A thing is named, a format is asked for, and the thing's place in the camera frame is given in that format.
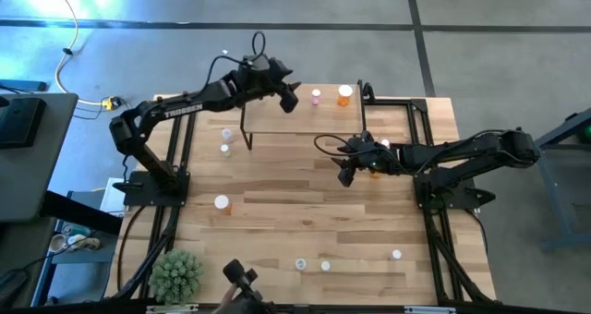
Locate teal tool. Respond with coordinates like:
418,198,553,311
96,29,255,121
62,223,93,237

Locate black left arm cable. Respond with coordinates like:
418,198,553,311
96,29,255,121
202,30,268,96

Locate dark flat bar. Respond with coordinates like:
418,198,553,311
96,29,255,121
0,78,49,93

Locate white box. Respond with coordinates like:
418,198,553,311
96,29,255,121
99,177,130,216

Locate black desk beam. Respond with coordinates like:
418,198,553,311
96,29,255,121
41,191,124,236

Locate black handheld device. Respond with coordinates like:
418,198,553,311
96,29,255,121
223,258,278,314

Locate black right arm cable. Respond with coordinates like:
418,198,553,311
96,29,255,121
313,133,357,159

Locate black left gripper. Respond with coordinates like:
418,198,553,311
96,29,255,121
237,54,301,115

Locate blue grey cart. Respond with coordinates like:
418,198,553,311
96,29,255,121
31,188,122,306

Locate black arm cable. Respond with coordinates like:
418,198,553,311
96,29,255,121
202,30,268,96
313,133,357,159

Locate grey desk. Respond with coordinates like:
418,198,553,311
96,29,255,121
0,91,79,223

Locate white floor cable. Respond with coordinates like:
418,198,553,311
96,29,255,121
49,0,112,107

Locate wooden shelf with black legs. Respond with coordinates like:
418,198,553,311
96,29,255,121
239,78,368,151

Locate person's hand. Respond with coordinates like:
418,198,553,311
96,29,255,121
216,284,244,314

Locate black box on left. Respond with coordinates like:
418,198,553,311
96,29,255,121
0,96,47,150

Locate white metal bracket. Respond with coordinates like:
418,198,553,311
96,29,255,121
404,306,458,314
146,303,200,314

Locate green artificial plant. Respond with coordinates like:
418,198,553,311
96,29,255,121
148,248,204,306

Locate blue grey table frame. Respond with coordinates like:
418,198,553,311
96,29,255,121
512,105,591,253

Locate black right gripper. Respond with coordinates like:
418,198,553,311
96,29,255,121
331,129,402,188

